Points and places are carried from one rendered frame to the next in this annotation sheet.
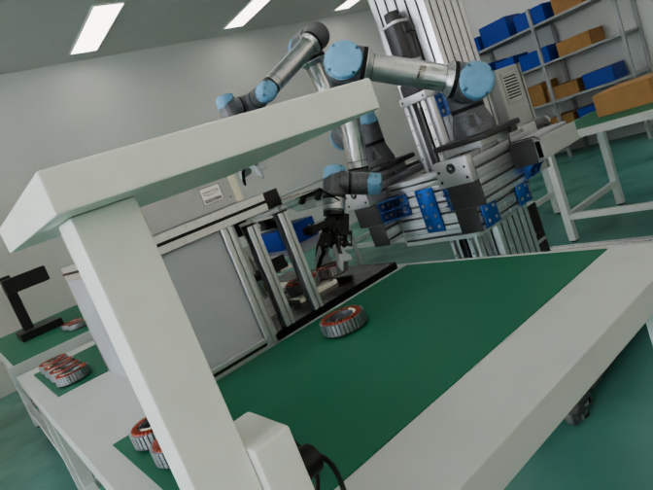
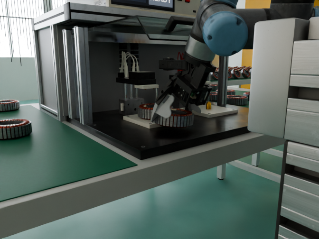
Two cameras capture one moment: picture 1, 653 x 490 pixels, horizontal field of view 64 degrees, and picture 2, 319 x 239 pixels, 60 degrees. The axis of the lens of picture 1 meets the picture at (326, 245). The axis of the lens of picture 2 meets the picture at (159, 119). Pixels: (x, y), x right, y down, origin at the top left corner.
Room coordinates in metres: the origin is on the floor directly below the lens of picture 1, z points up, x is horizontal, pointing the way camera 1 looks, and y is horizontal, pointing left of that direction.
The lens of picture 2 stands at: (1.60, -0.75, 0.96)
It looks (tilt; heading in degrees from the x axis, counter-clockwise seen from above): 12 degrees down; 88
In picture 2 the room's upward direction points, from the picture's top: straight up
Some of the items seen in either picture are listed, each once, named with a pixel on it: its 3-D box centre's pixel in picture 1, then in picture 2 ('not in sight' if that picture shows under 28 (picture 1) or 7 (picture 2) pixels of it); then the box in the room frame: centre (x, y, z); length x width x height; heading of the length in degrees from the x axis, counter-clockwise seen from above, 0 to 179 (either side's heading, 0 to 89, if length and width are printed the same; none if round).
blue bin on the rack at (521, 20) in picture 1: (537, 17); not in sight; (7.12, -3.68, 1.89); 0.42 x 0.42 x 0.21; 33
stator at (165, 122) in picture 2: (331, 269); (173, 117); (1.67, 0.01, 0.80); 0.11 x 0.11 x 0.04
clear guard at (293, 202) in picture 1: (275, 215); (151, 33); (1.61, 0.11, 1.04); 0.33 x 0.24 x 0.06; 125
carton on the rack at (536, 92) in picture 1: (539, 93); not in sight; (7.36, -3.53, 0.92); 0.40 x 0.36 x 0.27; 123
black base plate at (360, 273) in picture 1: (284, 297); (181, 118); (1.71, 0.19, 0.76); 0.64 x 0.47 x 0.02; 35
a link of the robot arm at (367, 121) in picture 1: (364, 127); not in sight; (2.26, -0.33, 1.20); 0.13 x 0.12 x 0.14; 30
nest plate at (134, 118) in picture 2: (305, 291); (155, 118); (1.62, 0.11, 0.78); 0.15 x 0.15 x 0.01; 35
